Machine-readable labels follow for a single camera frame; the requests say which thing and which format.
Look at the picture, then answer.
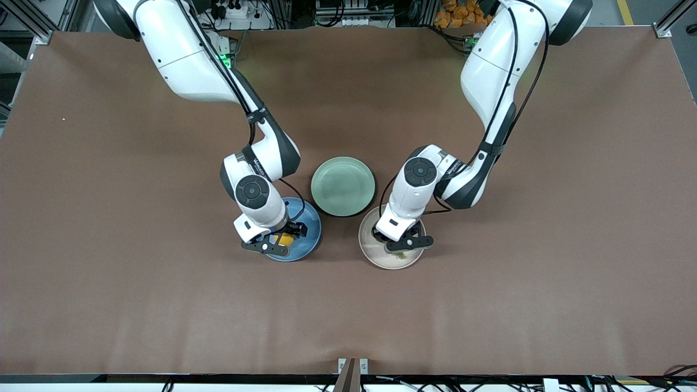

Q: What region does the pile of orange packets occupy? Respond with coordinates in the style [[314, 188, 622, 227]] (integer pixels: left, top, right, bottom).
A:
[[433, 0, 493, 29]]

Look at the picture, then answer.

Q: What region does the white power strip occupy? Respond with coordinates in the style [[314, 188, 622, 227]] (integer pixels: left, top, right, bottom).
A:
[[210, 0, 250, 20]]

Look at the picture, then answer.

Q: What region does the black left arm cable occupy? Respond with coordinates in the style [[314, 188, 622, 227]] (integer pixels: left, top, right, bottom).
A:
[[378, 0, 551, 218]]

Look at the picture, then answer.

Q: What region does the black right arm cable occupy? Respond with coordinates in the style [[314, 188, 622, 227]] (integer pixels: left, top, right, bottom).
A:
[[177, 0, 307, 221]]

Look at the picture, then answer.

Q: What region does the light green plate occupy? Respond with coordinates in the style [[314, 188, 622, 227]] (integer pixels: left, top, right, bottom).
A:
[[310, 156, 376, 217]]

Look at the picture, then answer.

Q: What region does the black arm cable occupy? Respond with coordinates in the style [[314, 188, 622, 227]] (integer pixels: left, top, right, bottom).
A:
[[177, 0, 307, 221], [378, 0, 551, 218]]

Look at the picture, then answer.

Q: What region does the metal bracket with brown post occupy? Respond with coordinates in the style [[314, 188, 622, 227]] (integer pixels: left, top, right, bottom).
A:
[[333, 357, 370, 392]]

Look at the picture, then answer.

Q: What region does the beige plate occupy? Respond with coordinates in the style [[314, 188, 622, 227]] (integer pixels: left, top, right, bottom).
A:
[[358, 206, 427, 271]]

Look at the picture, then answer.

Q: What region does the brown table cover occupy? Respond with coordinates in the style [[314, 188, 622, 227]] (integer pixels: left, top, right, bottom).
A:
[[0, 24, 697, 376]]

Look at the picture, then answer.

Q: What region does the blue plate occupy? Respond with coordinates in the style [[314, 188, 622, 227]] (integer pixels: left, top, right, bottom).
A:
[[266, 197, 322, 262]]

